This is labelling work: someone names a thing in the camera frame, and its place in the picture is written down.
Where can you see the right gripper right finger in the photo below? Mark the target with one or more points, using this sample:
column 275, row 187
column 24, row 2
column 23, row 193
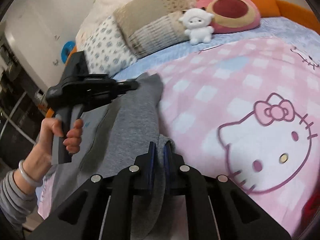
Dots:
column 217, row 209

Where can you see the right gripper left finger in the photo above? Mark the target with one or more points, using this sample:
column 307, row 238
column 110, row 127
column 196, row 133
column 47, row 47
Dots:
column 101, row 208

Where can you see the grey zip-up sweatshirt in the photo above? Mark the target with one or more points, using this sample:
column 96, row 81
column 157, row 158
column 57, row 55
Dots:
column 113, row 137

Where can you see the grey sleeved left forearm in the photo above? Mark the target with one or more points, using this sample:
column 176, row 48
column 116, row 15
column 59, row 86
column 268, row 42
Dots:
column 18, row 197

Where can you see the person's left hand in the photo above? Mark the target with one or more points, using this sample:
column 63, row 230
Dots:
column 40, row 158

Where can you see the white floral pillow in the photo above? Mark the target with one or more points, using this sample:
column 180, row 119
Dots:
column 106, row 51

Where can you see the red folded garment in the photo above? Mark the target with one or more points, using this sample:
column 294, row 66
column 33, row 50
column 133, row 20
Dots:
column 310, row 209

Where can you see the beige patchwork pillow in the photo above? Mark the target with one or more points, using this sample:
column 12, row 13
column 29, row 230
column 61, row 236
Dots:
column 149, row 26

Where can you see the pink Hello Kitty blanket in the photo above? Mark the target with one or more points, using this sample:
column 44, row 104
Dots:
column 249, row 110

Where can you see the white sheep plush toy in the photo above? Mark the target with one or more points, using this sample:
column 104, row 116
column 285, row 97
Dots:
column 197, row 23

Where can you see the pink bear plush pillow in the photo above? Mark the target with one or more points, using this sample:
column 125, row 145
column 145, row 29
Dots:
column 231, row 16

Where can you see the light blue quilted bedspread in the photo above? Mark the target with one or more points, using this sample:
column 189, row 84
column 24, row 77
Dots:
column 293, row 33

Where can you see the blue ring cushion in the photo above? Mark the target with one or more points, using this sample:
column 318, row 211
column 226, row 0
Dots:
column 66, row 50

